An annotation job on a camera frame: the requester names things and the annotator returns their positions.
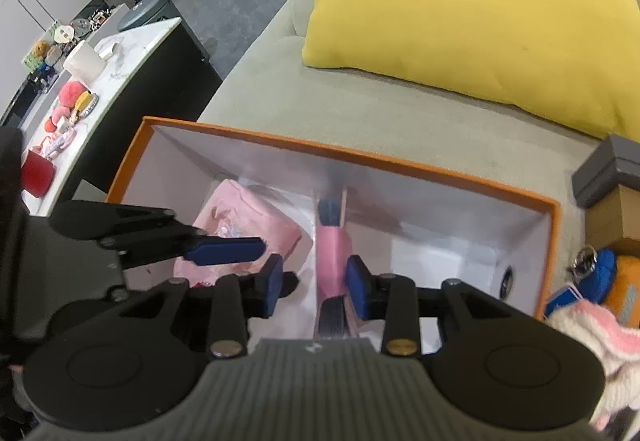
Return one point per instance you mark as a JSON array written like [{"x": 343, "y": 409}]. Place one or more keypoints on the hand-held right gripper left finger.
[{"x": 272, "y": 288}]

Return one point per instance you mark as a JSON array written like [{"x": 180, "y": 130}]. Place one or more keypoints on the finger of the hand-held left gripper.
[{"x": 225, "y": 251}]

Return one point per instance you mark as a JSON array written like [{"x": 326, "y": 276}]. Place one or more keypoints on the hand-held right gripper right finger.
[{"x": 357, "y": 288}]

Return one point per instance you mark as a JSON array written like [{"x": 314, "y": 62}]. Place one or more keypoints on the pink fabric pouch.
[{"x": 240, "y": 216}]

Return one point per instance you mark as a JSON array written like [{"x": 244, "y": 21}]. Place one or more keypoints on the pink cat-ear wallet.
[{"x": 331, "y": 261}]

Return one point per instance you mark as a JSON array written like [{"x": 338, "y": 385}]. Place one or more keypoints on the orange storage box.
[{"x": 280, "y": 161}]

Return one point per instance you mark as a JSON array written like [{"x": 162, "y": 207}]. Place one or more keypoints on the blue card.
[{"x": 562, "y": 301}]

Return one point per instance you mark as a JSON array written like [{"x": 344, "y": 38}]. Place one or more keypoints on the white plush dog black ear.
[{"x": 600, "y": 351}]

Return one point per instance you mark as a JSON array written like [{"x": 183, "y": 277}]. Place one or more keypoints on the brown cardboard box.
[{"x": 617, "y": 216}]

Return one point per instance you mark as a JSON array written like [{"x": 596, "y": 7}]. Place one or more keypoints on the brown sailor dog plush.
[{"x": 627, "y": 291}]

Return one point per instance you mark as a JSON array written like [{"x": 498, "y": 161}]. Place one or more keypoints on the small grey box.
[{"x": 605, "y": 166}]

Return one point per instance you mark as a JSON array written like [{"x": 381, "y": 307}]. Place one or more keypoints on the red cup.
[{"x": 37, "y": 173}]

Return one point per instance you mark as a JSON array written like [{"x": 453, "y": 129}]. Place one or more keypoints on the pink packet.
[{"x": 59, "y": 142}]

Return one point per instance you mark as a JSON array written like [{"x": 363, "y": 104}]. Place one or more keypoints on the beige sofa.
[{"x": 280, "y": 91}]

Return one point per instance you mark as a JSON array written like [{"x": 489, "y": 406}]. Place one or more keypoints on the pink pompom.
[{"x": 72, "y": 95}]

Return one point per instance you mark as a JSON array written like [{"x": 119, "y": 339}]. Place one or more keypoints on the marble top side table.
[{"x": 125, "y": 56}]

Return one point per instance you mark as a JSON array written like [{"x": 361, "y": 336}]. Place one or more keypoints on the metal keyring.
[{"x": 582, "y": 263}]

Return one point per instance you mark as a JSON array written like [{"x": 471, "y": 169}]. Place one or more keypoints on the group of small figurines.
[{"x": 55, "y": 48}]

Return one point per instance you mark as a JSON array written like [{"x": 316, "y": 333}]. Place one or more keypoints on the yellow pillow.
[{"x": 475, "y": 11}]

